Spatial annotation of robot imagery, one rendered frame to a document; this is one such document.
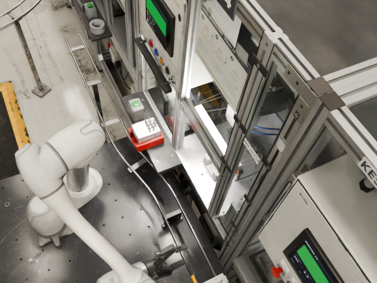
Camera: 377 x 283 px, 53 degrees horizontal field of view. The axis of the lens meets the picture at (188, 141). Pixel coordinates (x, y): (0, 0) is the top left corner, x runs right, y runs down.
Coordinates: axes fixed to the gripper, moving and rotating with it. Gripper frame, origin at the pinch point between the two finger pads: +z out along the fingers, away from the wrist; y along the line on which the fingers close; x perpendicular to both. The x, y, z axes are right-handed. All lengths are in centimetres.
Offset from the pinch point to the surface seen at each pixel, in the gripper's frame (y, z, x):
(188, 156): 31, 28, 33
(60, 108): 10, 29, 199
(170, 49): 89, -5, 18
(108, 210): -3, -6, 54
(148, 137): 40, 10, 46
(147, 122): 48, 9, 48
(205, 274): -19.5, 19.9, 0.4
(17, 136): -9, -8, 195
